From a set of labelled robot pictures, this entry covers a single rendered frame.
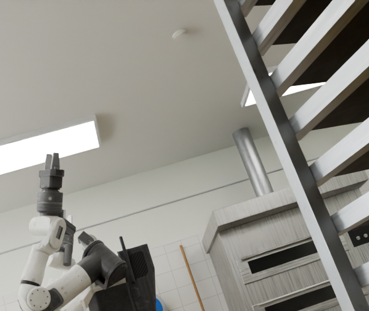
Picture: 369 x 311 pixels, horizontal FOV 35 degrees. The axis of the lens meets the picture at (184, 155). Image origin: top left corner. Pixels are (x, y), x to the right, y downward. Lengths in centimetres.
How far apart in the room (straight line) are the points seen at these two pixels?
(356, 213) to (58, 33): 328
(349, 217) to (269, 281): 468
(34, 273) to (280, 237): 393
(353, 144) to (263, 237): 480
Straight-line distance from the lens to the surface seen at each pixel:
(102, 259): 210
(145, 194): 675
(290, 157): 98
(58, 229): 207
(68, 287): 206
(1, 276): 672
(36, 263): 205
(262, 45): 108
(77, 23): 397
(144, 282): 226
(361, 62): 88
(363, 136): 89
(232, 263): 558
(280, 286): 562
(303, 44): 97
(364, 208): 91
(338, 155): 93
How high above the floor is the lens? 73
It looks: 20 degrees up
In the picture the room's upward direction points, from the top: 20 degrees counter-clockwise
